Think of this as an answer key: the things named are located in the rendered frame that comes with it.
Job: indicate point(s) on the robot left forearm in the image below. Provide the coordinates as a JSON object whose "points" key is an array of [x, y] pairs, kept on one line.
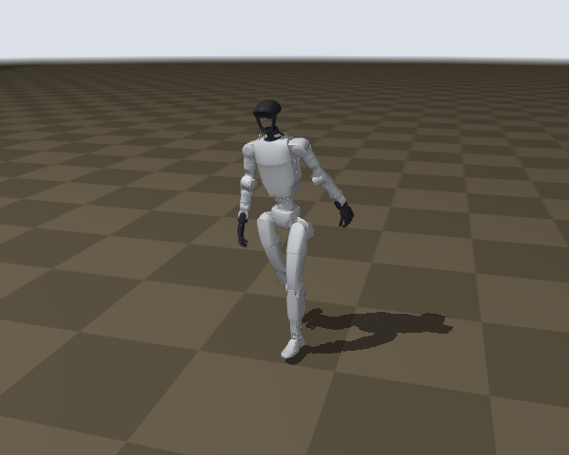
{"points": [[331, 188]]}

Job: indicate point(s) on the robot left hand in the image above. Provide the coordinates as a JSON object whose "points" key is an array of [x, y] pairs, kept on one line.
{"points": [[345, 212]]}

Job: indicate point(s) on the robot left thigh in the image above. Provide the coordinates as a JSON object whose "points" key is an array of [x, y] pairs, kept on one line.
{"points": [[296, 252]]}

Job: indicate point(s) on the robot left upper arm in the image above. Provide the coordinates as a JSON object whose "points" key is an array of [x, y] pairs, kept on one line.
{"points": [[301, 147]]}

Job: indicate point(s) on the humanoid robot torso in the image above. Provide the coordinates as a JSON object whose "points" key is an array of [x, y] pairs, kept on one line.
{"points": [[281, 174]]}

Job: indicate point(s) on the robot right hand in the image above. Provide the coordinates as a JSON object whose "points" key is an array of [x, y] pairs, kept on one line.
{"points": [[240, 231]]}

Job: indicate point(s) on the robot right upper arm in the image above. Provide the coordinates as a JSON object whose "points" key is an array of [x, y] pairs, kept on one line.
{"points": [[249, 180]]}

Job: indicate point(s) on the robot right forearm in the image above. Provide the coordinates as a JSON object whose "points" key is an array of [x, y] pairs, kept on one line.
{"points": [[245, 202]]}

